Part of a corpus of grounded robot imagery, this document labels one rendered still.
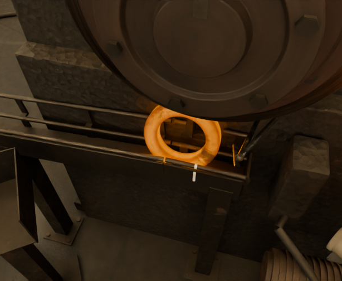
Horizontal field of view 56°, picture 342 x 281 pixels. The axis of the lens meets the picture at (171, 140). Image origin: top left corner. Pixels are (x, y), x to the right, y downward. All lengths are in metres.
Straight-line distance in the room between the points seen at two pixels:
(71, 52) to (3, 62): 1.66
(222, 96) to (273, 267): 0.53
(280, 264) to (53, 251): 0.96
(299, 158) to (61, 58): 0.58
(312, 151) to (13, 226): 0.71
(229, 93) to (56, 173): 1.33
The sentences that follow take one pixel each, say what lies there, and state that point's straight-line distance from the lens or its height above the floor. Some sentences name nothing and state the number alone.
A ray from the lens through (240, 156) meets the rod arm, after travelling 0.55.
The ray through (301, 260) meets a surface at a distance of 0.87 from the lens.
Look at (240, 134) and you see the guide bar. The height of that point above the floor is 0.76.
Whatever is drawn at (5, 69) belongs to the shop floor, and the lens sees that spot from 2.41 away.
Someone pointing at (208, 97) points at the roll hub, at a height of 1.01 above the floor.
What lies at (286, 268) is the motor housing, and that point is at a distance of 0.90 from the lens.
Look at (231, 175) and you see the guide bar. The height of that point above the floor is 0.71.
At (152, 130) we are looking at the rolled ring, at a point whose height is 0.76.
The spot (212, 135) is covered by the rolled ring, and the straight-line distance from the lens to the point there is 0.74.
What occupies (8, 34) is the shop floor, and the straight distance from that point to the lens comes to 2.76.
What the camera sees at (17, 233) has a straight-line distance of 0.88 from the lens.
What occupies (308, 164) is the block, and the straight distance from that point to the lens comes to 0.72.
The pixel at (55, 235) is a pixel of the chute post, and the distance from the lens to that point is 1.53.
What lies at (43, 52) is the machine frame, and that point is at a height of 0.87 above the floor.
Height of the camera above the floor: 1.34
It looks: 51 degrees down
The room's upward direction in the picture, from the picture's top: straight up
